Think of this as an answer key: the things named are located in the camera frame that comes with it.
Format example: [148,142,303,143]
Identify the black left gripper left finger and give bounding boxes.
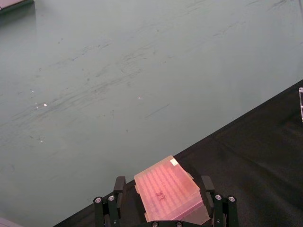
[93,176,127,227]

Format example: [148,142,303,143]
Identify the pink translucent plastic box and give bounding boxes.
[134,155,211,225]

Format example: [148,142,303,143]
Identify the clear plastic case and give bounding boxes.
[298,87,303,123]

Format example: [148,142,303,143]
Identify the black table cloth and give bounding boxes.
[53,79,303,227]

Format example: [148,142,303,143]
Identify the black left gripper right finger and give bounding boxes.
[200,175,239,227]

